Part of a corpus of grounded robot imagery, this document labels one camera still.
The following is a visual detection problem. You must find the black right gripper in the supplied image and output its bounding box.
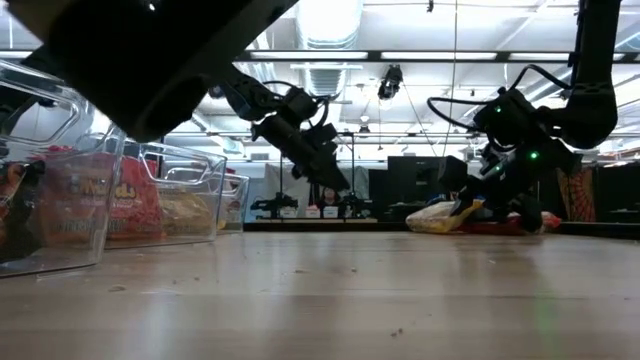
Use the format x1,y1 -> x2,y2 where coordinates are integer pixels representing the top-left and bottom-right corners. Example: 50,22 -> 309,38
438,137 -> 577,234

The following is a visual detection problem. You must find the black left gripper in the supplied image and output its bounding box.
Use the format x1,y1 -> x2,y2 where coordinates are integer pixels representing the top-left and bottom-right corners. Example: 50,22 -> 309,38
251,114 -> 351,193

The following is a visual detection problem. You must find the orange Saucy Noods ramen pack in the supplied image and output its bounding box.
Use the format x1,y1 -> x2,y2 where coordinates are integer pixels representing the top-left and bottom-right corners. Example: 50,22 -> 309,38
457,210 -> 563,237
37,149 -> 166,245

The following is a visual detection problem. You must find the person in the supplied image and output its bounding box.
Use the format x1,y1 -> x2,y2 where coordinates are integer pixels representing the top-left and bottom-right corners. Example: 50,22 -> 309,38
318,186 -> 343,210

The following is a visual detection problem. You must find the grey curtain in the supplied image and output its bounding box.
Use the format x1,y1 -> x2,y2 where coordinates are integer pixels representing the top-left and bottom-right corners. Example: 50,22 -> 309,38
263,163 -> 372,211

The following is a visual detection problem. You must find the black upright panel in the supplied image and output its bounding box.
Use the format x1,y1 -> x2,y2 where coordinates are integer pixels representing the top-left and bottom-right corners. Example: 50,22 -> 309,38
387,155 -> 442,206

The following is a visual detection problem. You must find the patterned orange cloth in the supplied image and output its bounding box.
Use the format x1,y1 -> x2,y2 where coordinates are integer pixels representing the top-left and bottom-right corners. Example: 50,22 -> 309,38
556,165 -> 600,222

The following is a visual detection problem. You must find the clear plastic bin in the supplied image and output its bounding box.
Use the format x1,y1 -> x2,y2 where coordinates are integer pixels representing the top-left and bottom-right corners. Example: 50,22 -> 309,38
217,172 -> 251,235
0,58 -> 127,280
102,141 -> 229,250

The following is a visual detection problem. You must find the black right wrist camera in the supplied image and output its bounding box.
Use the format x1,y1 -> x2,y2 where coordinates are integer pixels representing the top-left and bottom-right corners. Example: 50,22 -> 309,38
472,87 -> 542,147

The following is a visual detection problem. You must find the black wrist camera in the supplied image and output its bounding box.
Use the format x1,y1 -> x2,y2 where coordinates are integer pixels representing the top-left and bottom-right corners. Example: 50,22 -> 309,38
472,87 -> 542,147
280,86 -> 322,121

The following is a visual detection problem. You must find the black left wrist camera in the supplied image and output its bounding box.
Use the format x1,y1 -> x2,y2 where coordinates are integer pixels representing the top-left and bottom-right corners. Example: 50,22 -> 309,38
280,86 -> 322,121

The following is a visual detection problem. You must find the black hanging camera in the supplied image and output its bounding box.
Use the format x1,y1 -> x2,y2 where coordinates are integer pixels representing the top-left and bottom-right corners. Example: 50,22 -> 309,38
377,63 -> 405,101

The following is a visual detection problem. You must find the silver ceiling duct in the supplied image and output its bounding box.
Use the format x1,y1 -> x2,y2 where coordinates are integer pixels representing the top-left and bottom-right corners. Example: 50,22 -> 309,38
292,0 -> 364,97

